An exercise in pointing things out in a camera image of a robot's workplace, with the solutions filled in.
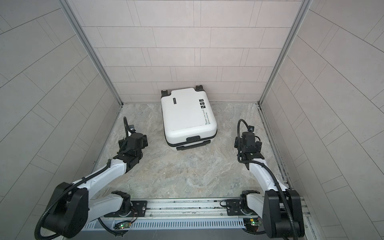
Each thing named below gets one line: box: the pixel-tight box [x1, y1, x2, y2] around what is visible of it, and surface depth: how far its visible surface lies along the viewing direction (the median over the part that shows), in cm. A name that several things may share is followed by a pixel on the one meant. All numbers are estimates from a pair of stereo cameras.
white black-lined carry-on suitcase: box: [160, 85, 218, 151], surface depth 86 cm
